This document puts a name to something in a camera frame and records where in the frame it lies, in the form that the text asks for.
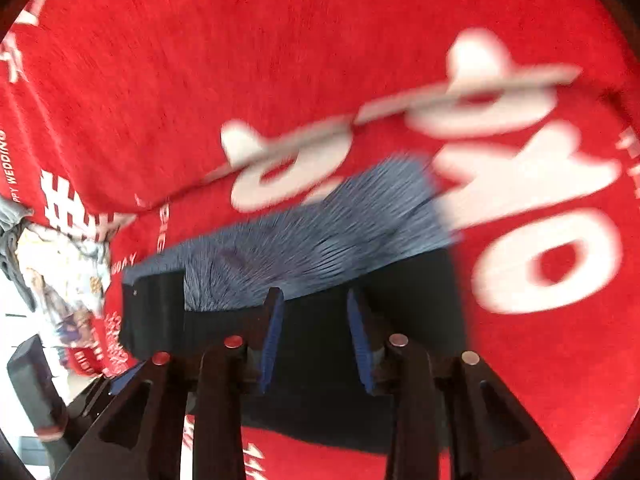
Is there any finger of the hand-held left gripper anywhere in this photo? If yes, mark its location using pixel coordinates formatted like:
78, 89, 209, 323
65, 360, 148, 441

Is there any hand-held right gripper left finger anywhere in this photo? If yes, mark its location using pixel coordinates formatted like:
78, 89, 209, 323
52, 287, 285, 480

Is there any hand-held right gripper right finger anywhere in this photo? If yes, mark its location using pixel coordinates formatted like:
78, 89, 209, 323
347, 287, 576, 480

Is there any colourful printed cloth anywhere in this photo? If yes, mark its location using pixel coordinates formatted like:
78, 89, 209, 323
15, 222, 113, 361

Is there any grey cloth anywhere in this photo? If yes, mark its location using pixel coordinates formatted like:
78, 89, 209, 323
0, 197, 33, 281

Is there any red printed blanket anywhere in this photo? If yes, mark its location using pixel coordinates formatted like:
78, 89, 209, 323
0, 0, 640, 480

